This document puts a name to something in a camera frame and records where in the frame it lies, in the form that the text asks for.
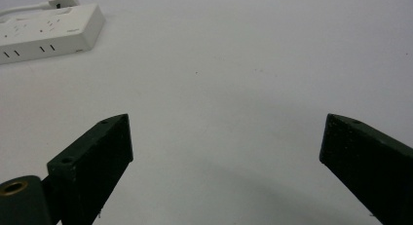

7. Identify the white cable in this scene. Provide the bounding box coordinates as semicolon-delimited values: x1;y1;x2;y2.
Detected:
0;2;52;18

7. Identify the white power strip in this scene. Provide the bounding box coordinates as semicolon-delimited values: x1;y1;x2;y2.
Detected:
0;3;107;65

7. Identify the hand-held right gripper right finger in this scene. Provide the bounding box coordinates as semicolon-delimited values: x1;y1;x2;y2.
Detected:
319;113;413;225

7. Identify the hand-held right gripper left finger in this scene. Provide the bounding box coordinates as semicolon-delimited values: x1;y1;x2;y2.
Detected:
46;113;134;225

